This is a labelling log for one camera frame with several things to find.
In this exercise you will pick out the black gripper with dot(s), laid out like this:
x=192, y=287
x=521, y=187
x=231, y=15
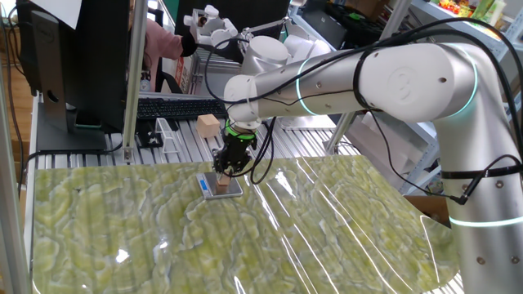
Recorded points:
x=237, y=151

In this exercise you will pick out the small wooden cube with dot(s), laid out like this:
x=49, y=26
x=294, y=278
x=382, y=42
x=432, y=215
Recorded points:
x=222, y=185

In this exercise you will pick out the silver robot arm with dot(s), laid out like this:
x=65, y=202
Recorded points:
x=408, y=81

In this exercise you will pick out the silver digital pocket scale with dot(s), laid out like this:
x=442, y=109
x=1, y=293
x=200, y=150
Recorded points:
x=235, y=188

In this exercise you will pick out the large wooden block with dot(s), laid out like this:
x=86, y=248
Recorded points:
x=208, y=126

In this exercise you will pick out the clear acrylic stand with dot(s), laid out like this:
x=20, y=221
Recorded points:
x=163, y=136

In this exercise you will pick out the black keyboard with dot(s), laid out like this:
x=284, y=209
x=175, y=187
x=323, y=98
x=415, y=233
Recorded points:
x=180, y=108

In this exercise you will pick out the green marble pattern mat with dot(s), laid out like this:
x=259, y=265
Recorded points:
x=245, y=237

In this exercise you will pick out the small black device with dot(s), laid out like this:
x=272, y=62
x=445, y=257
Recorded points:
x=145, y=134

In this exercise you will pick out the white flat board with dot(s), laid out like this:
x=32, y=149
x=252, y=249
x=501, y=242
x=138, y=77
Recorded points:
x=310, y=122

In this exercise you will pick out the white red carton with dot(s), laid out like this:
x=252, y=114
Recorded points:
x=181, y=73

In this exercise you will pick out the white handheld device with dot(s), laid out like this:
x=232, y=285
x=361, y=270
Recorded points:
x=212, y=28

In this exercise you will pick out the person in pink top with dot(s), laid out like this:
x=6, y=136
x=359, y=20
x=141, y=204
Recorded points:
x=161, y=45

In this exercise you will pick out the black computer monitor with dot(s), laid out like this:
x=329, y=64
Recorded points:
x=98, y=61
x=253, y=12

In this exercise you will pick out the white foam packing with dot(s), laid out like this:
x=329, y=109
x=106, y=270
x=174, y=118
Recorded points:
x=392, y=155

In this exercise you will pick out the grey laptop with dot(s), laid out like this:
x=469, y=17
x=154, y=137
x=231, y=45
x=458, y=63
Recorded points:
x=327, y=26

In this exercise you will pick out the black storage crate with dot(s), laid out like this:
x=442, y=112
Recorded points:
x=359, y=20

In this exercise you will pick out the white metal shelf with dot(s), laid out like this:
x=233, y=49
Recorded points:
x=427, y=139

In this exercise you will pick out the grey monitor stand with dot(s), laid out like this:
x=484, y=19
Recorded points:
x=49, y=73

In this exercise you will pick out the cardboard box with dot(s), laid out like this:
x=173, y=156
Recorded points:
x=425, y=206

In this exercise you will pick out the white paper note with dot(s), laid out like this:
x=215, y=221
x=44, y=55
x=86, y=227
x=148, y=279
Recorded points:
x=61, y=10

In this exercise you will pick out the colourful packaged goods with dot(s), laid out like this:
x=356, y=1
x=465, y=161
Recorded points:
x=486, y=10

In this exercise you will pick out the aluminium frame post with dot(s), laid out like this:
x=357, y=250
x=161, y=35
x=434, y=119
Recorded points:
x=10, y=228
x=137, y=81
x=341, y=132

